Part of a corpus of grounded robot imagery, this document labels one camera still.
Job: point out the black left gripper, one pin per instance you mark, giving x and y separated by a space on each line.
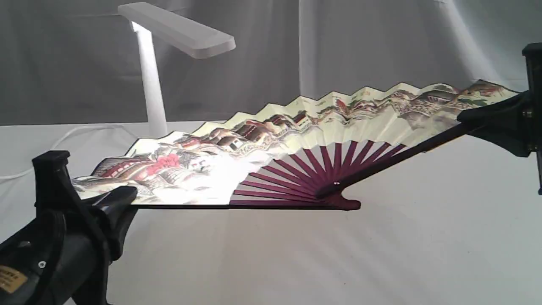
65 251

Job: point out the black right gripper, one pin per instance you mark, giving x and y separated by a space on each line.
498 123

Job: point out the painted folding paper fan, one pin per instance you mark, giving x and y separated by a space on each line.
299 156

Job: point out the white desk lamp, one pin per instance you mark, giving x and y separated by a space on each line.
194 39

